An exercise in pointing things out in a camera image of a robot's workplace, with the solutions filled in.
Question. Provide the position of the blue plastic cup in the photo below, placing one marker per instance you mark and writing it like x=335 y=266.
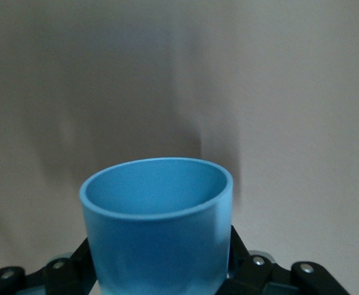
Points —
x=155 y=242

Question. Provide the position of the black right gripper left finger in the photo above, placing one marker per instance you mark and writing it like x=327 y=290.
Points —
x=65 y=276

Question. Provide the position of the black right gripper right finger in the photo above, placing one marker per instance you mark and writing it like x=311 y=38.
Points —
x=259 y=279

